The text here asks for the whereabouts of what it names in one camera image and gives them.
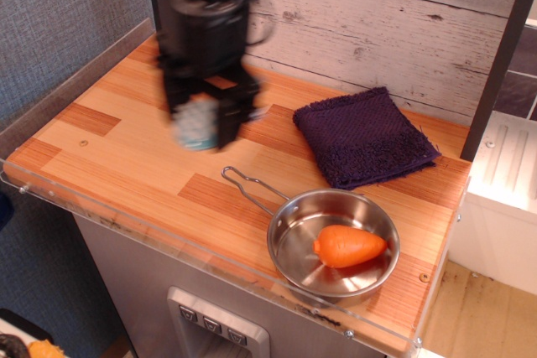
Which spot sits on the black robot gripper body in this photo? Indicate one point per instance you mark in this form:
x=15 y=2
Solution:
x=209 y=40

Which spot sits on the orange plastic carrot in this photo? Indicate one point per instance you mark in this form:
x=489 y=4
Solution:
x=339 y=246

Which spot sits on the teal brush white bristles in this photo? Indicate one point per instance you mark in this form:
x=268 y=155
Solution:
x=195 y=124

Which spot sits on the clear acrylic front guard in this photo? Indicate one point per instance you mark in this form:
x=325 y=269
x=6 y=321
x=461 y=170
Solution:
x=256 y=227

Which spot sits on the purple folded towel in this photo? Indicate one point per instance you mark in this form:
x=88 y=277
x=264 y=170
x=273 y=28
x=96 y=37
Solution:
x=363 y=139

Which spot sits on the dark grey right post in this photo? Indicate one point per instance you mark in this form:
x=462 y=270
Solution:
x=508 y=44

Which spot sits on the orange and black object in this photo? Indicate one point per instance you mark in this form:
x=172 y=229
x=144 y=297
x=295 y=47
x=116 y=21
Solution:
x=22 y=338

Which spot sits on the grey left side rail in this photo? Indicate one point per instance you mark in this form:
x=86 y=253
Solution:
x=33 y=117

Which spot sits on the grey cabinet with dispenser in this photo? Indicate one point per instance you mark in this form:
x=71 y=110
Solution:
x=171 y=308

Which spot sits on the stainless steel pan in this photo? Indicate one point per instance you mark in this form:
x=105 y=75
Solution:
x=297 y=222

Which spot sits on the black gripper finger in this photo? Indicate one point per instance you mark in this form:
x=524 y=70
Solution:
x=235 y=108
x=178 y=91

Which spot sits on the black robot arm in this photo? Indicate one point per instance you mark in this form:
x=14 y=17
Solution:
x=208 y=92

